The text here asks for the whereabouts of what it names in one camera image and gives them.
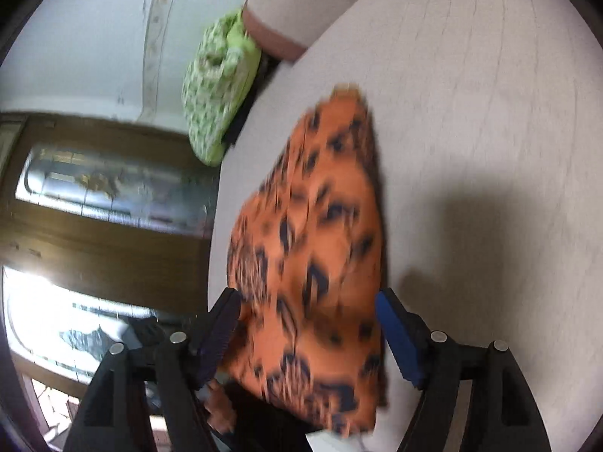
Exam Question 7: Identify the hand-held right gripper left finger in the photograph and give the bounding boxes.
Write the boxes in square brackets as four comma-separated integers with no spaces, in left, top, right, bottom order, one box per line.
[63,287,243,452]

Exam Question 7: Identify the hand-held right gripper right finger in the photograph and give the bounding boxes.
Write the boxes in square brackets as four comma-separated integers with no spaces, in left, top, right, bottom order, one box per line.
[374,287,552,452]

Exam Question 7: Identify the orange black floral garment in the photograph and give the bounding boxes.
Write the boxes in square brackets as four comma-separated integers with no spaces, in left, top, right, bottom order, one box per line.
[207,84,389,436]

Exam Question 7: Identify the grey quilted bed sheet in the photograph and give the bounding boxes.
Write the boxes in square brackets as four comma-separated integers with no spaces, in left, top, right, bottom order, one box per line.
[210,0,601,452]

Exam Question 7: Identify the green white patterned pillow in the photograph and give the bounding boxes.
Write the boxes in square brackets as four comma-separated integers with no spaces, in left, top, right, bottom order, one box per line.
[181,7,262,166]

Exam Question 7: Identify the wooden window frame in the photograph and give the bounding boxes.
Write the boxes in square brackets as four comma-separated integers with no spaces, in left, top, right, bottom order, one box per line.
[0,113,222,434]

